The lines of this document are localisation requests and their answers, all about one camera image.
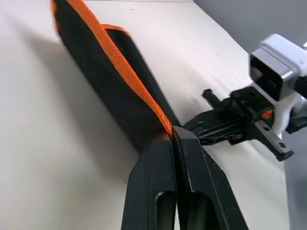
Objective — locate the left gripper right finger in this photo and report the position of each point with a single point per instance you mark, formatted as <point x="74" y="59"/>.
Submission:
<point x="206" y="187"/>

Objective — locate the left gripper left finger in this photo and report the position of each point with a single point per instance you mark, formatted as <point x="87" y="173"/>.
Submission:
<point x="148" y="187"/>

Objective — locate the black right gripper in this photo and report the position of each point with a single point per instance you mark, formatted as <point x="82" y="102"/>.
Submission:
<point x="244" y="103"/>

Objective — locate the black orange-trimmed tool roll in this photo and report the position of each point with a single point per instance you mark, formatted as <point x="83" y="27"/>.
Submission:
<point x="115" y="83"/>

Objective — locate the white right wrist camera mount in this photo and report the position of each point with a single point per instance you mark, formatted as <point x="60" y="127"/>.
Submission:
<point x="283" y="72"/>

